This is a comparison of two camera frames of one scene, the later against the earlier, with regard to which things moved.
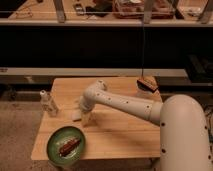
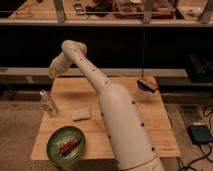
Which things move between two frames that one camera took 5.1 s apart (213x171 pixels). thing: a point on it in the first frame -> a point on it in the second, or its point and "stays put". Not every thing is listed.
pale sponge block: (76, 114) stays put
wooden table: (114, 134) stays put
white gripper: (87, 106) -> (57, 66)
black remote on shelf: (79, 9) stays put
